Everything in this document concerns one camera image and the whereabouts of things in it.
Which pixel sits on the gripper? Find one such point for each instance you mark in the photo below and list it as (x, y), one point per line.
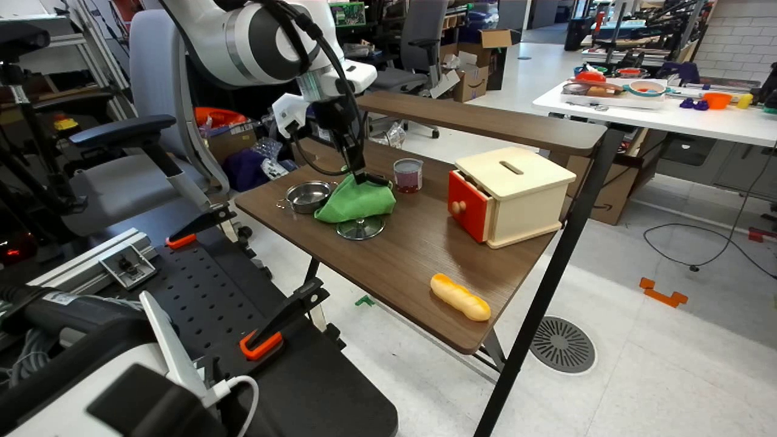
(332, 121)

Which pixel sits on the green cloth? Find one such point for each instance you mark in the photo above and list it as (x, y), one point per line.
(355, 200)

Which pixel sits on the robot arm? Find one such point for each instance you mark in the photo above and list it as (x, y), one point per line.
(206, 36)

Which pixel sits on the cup with red liquid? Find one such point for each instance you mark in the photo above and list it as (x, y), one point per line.
(408, 176)

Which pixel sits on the small steel pot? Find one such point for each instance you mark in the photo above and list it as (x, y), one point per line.
(308, 197)

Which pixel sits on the steel pot lid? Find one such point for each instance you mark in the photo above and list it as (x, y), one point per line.
(361, 229)

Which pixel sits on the purple bag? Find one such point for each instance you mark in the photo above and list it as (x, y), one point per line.
(244, 170)

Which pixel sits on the red drawer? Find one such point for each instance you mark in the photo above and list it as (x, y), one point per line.
(470, 206)

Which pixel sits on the cardboard box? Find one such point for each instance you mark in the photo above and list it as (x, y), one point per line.
(230, 144)
(613, 188)

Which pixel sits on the grey office chair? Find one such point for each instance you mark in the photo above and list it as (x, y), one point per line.
(419, 36)
(158, 73)

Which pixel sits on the orange bin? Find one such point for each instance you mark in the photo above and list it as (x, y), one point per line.
(220, 116)

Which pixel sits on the stack of cardboard boxes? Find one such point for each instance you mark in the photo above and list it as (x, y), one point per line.
(476, 67)

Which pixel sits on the wooden box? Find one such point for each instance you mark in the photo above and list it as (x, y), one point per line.
(522, 194)

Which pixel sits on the black and orange clamp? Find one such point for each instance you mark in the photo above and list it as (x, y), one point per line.
(285, 315)
(200, 227)

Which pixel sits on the yellow toy bread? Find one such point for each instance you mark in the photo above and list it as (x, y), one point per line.
(460, 297)

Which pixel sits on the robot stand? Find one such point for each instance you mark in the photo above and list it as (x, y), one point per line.
(200, 285)

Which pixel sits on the white flat panel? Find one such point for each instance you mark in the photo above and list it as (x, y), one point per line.
(173, 346)

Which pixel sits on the round floor drain grate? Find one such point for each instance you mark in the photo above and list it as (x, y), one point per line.
(563, 345)

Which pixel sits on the teal bowl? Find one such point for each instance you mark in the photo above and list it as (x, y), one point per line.
(646, 90)

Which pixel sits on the white table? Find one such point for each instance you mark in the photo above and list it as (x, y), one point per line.
(680, 121)

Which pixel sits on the orange floor marker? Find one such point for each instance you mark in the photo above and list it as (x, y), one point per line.
(665, 297)

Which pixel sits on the purple toy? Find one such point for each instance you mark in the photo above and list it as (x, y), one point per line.
(694, 104)

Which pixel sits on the orange bowl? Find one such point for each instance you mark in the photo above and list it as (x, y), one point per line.
(717, 101)

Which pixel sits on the white and black device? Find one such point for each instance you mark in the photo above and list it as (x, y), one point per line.
(61, 400)

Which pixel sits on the yellow toy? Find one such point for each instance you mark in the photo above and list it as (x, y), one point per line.
(745, 101)

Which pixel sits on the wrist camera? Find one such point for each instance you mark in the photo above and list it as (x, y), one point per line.
(289, 113)

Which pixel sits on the camera on tripod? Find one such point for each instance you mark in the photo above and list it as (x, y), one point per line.
(24, 121)

